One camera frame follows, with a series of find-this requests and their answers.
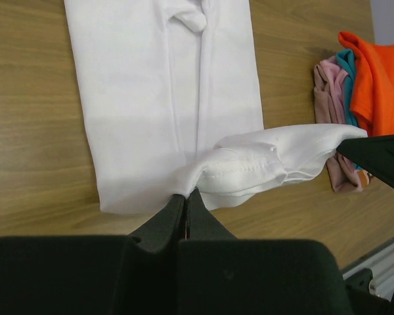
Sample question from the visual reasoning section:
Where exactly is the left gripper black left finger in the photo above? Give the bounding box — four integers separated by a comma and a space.
0, 195, 185, 314

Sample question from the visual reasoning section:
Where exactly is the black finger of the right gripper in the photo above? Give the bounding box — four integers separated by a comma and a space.
337, 135, 394, 189

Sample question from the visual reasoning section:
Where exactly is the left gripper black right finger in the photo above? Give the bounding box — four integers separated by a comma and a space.
176, 191, 352, 314

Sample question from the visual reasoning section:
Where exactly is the white t shirt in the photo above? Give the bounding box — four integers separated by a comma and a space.
64, 1, 366, 214

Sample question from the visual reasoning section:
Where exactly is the folded orange t shirt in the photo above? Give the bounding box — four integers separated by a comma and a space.
338, 31, 394, 137

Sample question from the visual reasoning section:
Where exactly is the folded pink printed t shirt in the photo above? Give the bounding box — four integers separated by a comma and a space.
313, 56, 373, 193

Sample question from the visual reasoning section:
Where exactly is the folded teal t shirt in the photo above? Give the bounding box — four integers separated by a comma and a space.
336, 49, 359, 127

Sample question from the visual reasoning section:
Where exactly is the aluminium front frame rail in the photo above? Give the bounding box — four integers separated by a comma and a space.
341, 238, 394, 300

